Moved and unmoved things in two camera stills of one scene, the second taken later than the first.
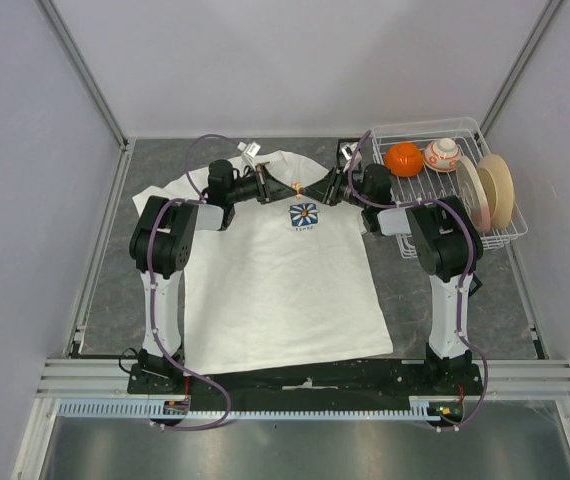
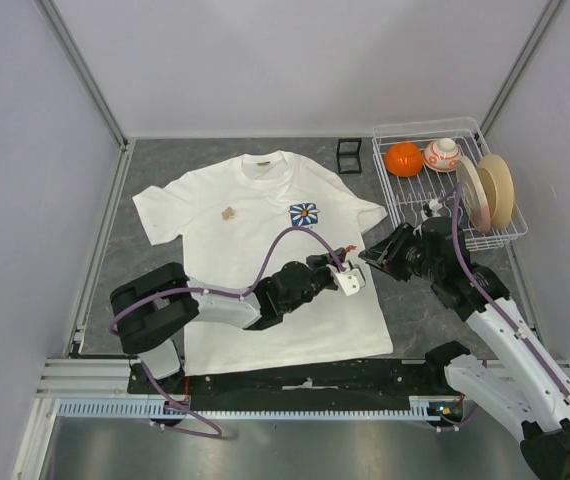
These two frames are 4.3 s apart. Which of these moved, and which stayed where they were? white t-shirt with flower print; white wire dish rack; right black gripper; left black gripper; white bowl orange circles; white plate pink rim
Moved: right black gripper; left black gripper
Stayed: white t-shirt with flower print; white bowl orange circles; white wire dish rack; white plate pink rim
